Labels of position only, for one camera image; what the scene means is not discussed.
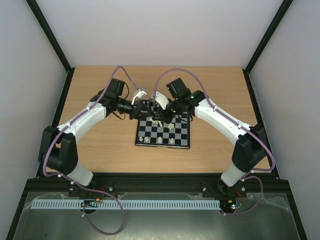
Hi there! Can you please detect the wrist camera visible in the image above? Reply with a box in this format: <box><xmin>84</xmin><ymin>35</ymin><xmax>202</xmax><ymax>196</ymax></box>
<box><xmin>131</xmin><ymin>88</ymin><xmax>148</xmax><ymax>105</ymax></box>
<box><xmin>150</xmin><ymin>91</ymin><xmax>169</xmax><ymax>110</ymax></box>

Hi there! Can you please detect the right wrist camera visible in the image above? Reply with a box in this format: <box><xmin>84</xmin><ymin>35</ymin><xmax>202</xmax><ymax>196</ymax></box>
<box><xmin>150</xmin><ymin>91</ymin><xmax>169</xmax><ymax>110</ymax></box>

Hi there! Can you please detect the black and grey chessboard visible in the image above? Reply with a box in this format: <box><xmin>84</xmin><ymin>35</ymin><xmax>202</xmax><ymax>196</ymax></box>
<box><xmin>134</xmin><ymin>112</ymin><xmax>191</xmax><ymax>149</ymax></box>

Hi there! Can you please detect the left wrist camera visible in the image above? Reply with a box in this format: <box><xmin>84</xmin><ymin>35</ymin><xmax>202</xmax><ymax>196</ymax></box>
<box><xmin>131</xmin><ymin>88</ymin><xmax>148</xmax><ymax>105</ymax></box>

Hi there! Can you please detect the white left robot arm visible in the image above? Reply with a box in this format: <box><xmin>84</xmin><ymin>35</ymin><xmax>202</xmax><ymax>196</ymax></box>
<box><xmin>38</xmin><ymin>78</ymin><xmax>151</xmax><ymax>186</ymax></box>

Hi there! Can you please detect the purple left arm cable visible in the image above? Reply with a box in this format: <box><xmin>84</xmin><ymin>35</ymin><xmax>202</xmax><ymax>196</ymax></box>
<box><xmin>42</xmin><ymin>65</ymin><xmax>141</xmax><ymax>235</ymax></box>

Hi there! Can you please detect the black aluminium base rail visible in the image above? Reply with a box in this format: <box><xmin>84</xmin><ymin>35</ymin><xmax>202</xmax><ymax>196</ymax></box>
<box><xmin>22</xmin><ymin>173</ymin><xmax>293</xmax><ymax>199</ymax></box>

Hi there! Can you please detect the white king piece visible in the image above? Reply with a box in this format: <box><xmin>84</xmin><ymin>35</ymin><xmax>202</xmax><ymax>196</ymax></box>
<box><xmin>149</xmin><ymin>118</ymin><xmax>163</xmax><ymax>127</ymax></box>

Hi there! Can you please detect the light blue cable duct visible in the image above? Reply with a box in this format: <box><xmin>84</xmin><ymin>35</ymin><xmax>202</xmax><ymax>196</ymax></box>
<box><xmin>30</xmin><ymin>199</ymin><xmax>221</xmax><ymax>211</ymax></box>

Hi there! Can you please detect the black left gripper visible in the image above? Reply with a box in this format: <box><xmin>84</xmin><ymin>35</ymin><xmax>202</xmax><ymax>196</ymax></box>
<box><xmin>116</xmin><ymin>97</ymin><xmax>155</xmax><ymax>120</ymax></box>

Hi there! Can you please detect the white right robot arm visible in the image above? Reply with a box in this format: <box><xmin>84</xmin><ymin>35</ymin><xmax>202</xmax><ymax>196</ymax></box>
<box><xmin>153</xmin><ymin>78</ymin><xmax>271</xmax><ymax>196</ymax></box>

